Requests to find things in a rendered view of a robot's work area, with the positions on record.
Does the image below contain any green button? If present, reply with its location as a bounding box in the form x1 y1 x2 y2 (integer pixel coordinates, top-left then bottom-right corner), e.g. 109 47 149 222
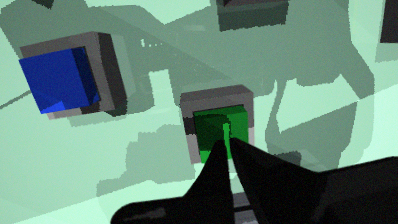
180 84 255 164

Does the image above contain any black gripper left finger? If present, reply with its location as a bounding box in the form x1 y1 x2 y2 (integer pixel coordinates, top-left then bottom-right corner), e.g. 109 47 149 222
110 140 235 224

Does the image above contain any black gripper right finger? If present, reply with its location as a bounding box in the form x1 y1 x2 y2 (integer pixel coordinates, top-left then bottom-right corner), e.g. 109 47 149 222
229 137 398 224

